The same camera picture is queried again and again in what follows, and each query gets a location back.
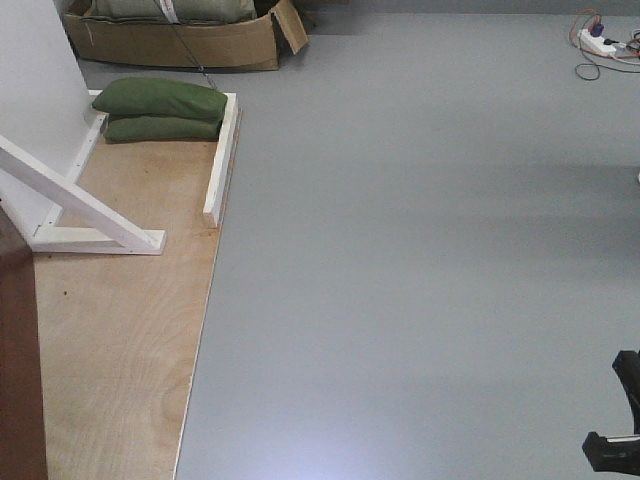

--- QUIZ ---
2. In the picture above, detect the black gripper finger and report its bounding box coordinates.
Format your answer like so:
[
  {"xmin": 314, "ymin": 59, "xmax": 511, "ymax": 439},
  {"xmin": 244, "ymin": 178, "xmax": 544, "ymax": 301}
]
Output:
[
  {"xmin": 612, "ymin": 350, "xmax": 639, "ymax": 434},
  {"xmin": 582, "ymin": 432, "xmax": 639, "ymax": 474}
]

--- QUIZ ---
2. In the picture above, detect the brown wooden door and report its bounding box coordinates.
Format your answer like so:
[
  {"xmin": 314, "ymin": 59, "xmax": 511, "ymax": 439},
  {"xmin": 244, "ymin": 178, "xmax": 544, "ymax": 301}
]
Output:
[{"xmin": 1, "ymin": 213, "xmax": 48, "ymax": 479}]

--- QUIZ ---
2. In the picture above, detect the white power strip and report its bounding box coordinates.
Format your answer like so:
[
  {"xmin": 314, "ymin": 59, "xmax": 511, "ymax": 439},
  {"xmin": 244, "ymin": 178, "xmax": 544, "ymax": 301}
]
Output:
[{"xmin": 577, "ymin": 29, "xmax": 617, "ymax": 57}]

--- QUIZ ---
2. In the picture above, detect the purple plug adapter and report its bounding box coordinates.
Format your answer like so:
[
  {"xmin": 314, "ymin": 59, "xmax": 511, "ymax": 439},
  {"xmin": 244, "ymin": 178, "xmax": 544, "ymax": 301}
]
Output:
[{"xmin": 590, "ymin": 23, "xmax": 604, "ymax": 38}]

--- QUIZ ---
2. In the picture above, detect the open cardboard box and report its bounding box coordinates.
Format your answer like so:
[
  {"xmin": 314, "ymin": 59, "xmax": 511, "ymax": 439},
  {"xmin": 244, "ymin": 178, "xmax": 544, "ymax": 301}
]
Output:
[{"xmin": 63, "ymin": 1, "xmax": 309, "ymax": 70}]

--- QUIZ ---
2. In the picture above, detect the plywood base platform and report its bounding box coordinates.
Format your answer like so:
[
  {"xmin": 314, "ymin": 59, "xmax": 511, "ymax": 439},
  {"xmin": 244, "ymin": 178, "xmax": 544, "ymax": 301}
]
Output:
[{"xmin": 31, "ymin": 110, "xmax": 243, "ymax": 480}]

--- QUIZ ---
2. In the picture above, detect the green sandbag lower far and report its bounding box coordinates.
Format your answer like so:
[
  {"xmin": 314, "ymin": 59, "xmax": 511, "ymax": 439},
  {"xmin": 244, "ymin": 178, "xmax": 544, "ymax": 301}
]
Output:
[{"xmin": 104, "ymin": 115, "xmax": 222, "ymax": 143}]

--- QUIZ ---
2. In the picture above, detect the green sandbag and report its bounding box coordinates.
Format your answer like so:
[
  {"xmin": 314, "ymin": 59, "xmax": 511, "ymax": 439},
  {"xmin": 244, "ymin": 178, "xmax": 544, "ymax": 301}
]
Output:
[
  {"xmin": 92, "ymin": 77, "xmax": 228, "ymax": 120},
  {"xmin": 104, "ymin": 115, "xmax": 222, "ymax": 143}
]

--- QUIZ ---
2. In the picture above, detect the green sandbag upper far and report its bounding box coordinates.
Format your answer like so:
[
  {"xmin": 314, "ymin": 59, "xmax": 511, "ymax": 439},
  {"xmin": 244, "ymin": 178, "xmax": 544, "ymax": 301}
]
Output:
[{"xmin": 92, "ymin": 77, "xmax": 228, "ymax": 120}]

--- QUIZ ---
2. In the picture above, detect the large grey-green woven sack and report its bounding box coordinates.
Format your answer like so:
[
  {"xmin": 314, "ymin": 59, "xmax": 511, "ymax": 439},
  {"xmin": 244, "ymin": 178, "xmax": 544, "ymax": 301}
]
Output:
[{"xmin": 92, "ymin": 0, "xmax": 257, "ymax": 24}]

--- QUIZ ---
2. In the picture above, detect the white wooden door frame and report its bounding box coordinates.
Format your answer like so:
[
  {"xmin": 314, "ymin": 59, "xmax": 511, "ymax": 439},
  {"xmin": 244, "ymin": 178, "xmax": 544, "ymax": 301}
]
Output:
[{"xmin": 0, "ymin": 0, "xmax": 239, "ymax": 256}]

